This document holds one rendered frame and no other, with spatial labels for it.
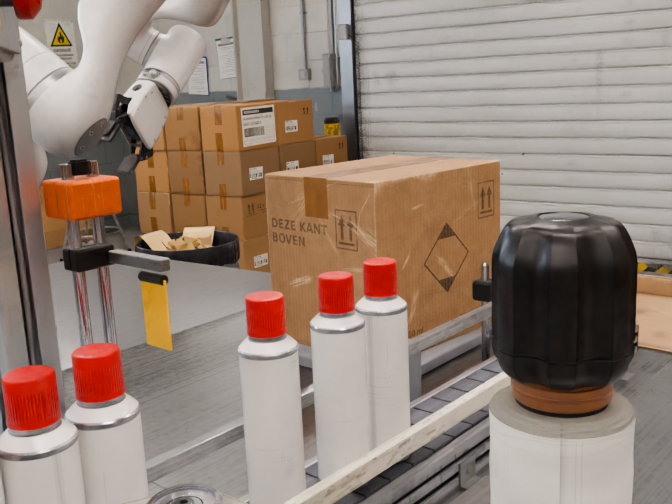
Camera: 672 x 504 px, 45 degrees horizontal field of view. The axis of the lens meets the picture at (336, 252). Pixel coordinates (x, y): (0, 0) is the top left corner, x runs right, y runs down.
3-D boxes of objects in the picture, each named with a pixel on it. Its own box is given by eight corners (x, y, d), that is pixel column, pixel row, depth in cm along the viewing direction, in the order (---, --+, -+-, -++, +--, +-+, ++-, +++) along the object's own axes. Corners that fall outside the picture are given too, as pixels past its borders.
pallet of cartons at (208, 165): (245, 312, 451) (230, 105, 427) (139, 295, 497) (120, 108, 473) (357, 266, 549) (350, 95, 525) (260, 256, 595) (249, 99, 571)
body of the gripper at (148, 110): (162, 74, 153) (134, 117, 147) (180, 111, 161) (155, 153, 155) (129, 70, 155) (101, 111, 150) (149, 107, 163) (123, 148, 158)
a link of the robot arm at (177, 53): (141, 58, 154) (184, 83, 156) (171, 13, 161) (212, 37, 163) (133, 81, 162) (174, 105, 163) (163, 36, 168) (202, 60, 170)
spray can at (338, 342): (348, 497, 75) (338, 284, 70) (307, 481, 78) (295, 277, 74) (382, 475, 78) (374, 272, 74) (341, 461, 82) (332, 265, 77)
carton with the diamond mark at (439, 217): (380, 369, 115) (373, 182, 110) (273, 336, 132) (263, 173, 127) (501, 319, 136) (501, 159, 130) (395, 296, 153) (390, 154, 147)
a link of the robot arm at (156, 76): (169, 68, 154) (162, 79, 152) (185, 101, 161) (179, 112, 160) (133, 64, 157) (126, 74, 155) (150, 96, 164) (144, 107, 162)
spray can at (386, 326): (391, 470, 79) (384, 269, 75) (351, 456, 83) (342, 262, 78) (421, 450, 83) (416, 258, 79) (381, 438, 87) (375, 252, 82)
